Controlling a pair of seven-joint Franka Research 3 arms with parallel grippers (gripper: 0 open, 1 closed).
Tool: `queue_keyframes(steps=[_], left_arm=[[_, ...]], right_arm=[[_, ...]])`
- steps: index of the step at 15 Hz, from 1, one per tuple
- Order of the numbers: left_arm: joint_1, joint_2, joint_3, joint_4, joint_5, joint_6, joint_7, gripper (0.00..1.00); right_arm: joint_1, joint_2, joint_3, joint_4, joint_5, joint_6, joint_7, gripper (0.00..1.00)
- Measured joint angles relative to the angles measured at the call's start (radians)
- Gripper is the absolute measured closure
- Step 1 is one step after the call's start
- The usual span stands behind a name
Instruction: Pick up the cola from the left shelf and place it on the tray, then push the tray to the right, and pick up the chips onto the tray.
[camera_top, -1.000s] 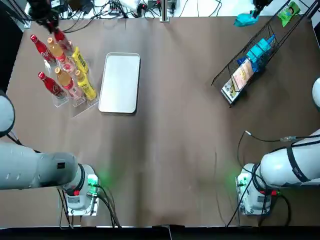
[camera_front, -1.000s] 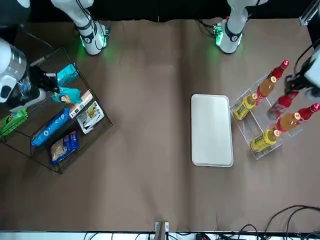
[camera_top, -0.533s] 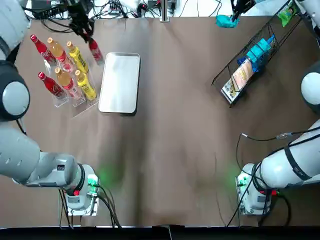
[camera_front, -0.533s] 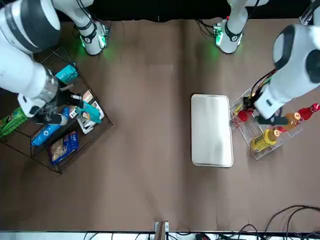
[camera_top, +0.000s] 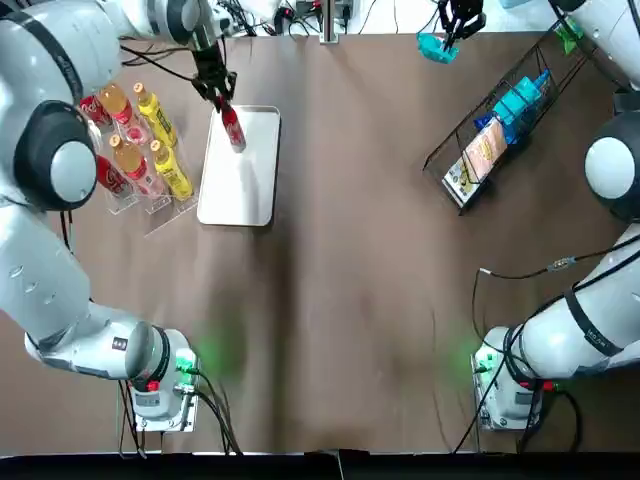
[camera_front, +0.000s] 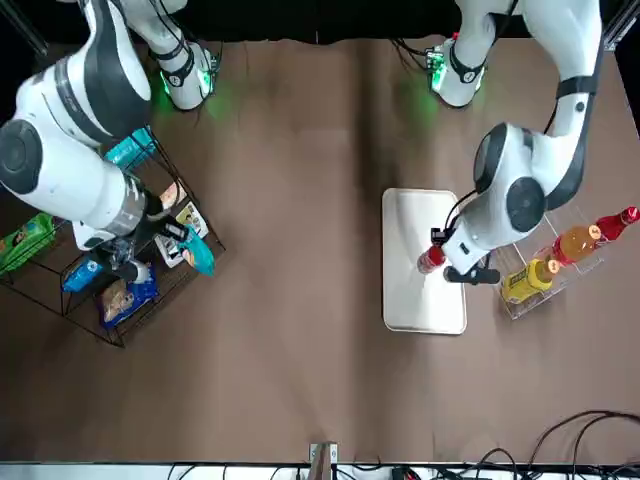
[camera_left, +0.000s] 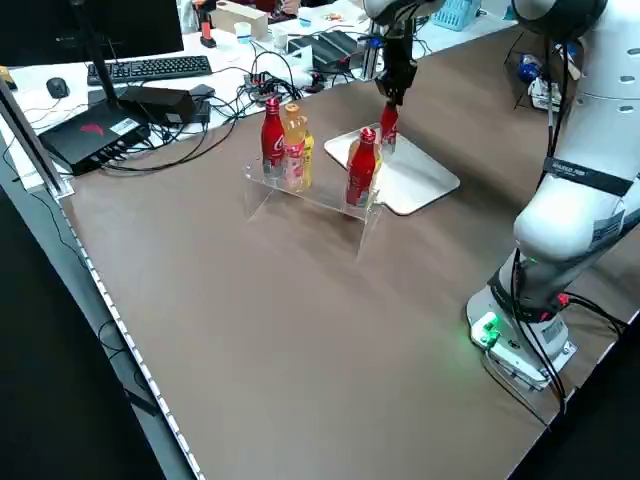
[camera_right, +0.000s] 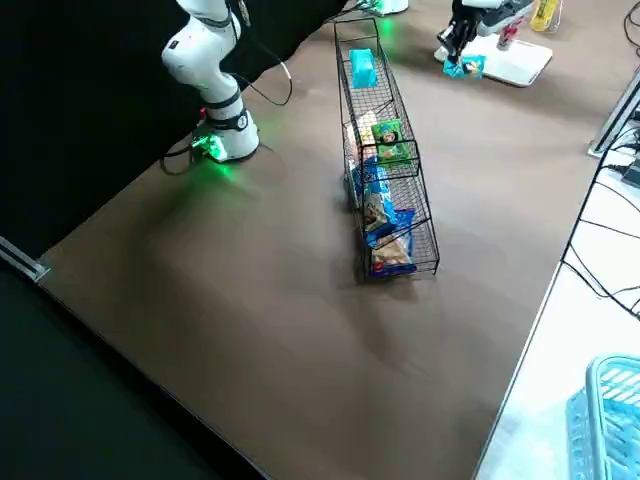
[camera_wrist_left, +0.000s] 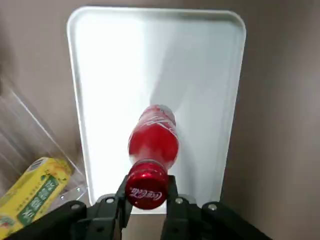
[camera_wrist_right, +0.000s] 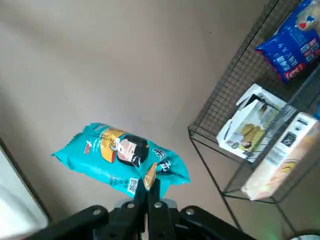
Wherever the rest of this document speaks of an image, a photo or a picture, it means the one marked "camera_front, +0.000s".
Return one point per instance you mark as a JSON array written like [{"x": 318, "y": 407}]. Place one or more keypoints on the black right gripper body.
[{"x": 156, "y": 217}]

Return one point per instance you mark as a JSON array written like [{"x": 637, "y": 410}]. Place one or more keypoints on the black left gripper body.
[{"x": 440, "y": 236}]

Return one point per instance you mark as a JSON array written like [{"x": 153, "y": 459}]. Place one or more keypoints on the red cola bottle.
[
  {"x": 617, "y": 222},
  {"x": 429, "y": 260}
]

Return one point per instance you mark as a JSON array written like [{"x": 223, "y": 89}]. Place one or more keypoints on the teal chips packet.
[{"x": 200, "y": 255}]

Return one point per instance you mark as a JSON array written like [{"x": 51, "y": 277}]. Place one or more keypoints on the white rectangular tray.
[{"x": 415, "y": 300}]

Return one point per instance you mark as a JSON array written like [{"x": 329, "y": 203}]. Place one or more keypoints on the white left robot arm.
[{"x": 530, "y": 165}]

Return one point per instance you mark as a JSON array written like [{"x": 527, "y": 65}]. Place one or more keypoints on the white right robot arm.
[{"x": 75, "y": 165}]

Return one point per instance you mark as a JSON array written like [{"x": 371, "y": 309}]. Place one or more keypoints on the clear acrylic shelf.
[{"x": 535, "y": 307}]

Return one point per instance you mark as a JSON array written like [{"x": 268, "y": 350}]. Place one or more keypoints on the white cartoon snack packet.
[{"x": 190, "y": 220}]

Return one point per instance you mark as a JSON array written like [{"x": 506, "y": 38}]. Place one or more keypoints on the orange beige snack packet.
[{"x": 172, "y": 195}]

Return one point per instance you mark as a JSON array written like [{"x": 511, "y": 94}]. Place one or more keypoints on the teal snack packet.
[{"x": 130, "y": 147}]

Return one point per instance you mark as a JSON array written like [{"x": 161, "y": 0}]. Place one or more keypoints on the blue cookie packet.
[{"x": 125, "y": 302}]

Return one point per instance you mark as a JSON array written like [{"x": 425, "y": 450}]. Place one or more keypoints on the blue snack packet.
[{"x": 82, "y": 275}]

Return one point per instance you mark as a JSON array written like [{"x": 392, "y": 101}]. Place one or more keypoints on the yellow drink bottle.
[{"x": 525, "y": 282}]

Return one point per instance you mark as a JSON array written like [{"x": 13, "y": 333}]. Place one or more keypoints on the green snack packet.
[{"x": 25, "y": 242}]

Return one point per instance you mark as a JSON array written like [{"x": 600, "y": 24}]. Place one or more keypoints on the orange juice bottle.
[{"x": 577, "y": 245}]

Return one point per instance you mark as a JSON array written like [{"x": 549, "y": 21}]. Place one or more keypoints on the aluminium frame post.
[{"x": 322, "y": 462}]

